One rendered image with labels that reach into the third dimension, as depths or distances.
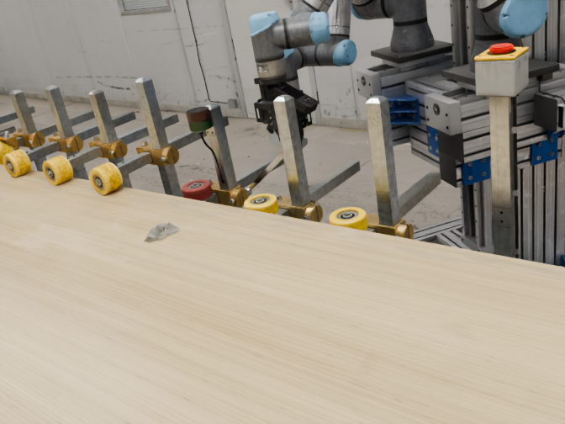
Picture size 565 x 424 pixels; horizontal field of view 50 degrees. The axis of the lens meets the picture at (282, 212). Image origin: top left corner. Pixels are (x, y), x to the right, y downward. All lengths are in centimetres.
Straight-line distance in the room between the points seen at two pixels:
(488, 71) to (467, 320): 43
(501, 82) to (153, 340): 73
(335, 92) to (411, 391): 415
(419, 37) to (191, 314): 139
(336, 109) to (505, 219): 377
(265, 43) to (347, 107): 335
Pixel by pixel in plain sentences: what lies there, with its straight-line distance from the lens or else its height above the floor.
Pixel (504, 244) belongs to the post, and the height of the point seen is 85.
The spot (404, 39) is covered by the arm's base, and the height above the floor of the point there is 108.
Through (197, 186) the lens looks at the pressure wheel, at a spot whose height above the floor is 91.
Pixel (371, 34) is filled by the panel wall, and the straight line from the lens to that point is 454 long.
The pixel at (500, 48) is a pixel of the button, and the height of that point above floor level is 123.
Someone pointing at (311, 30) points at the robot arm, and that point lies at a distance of 152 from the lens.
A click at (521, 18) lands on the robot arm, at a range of 160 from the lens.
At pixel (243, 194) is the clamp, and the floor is 85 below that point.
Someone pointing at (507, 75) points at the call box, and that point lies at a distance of 111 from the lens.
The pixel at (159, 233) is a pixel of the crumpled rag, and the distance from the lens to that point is 140.
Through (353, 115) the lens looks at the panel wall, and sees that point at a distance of 483.
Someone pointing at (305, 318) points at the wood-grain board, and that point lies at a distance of 100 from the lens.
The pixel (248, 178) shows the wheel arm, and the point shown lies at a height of 85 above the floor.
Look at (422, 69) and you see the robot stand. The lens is 219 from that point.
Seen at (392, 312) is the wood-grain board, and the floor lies 90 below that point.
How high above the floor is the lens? 146
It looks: 24 degrees down
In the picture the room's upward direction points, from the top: 11 degrees counter-clockwise
